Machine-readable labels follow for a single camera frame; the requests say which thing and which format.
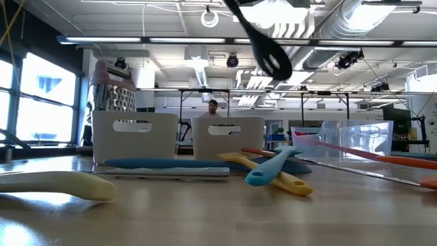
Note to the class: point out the person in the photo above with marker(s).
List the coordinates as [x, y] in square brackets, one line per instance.
[212, 107]

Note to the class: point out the small potted plant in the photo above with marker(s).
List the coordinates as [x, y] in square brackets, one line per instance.
[280, 130]

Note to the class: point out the large glass window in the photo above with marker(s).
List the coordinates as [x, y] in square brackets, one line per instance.
[44, 119]

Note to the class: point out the clear plastic bin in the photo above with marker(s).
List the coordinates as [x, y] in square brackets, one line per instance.
[362, 136]

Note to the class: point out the blue storage box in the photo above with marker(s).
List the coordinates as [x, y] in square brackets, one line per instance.
[276, 137]

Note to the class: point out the yellow silicone spatula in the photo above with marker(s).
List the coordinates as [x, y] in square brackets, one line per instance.
[283, 182]

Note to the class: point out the black slotted spoon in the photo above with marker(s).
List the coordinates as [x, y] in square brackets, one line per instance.
[259, 41]

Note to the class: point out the black ceiling camera rig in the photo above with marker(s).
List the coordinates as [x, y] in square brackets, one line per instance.
[346, 61]

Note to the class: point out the silver ventilation duct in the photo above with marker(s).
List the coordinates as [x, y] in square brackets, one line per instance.
[341, 27]

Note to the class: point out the black ceiling camera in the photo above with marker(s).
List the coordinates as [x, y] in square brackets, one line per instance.
[232, 61]
[120, 64]

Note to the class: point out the black ceiling light rail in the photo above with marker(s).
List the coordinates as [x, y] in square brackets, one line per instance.
[145, 40]

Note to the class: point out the pink-trimmed metal box grater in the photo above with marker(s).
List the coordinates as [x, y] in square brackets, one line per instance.
[116, 99]

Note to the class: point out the teal silicone spatula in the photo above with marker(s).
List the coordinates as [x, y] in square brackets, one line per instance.
[269, 169]

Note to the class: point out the black computer monitor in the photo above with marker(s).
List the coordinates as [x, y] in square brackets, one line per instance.
[397, 123]

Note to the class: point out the blue silicone spoon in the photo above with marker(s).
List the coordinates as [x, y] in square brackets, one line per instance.
[153, 163]

